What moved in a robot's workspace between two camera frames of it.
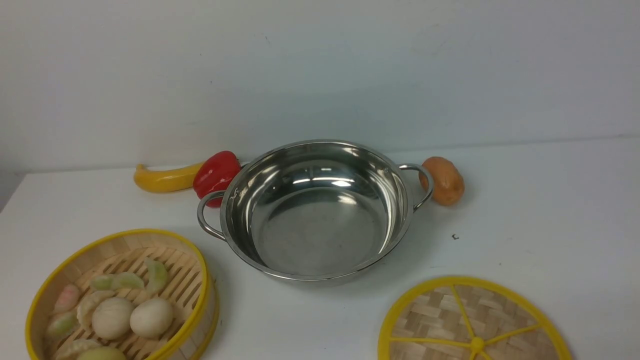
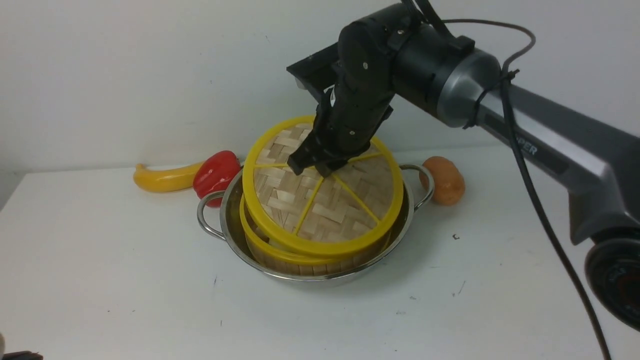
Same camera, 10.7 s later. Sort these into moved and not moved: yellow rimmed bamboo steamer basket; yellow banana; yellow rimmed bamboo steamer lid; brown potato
Moved: yellow rimmed bamboo steamer basket; yellow rimmed bamboo steamer lid
Not moved: brown potato; yellow banana
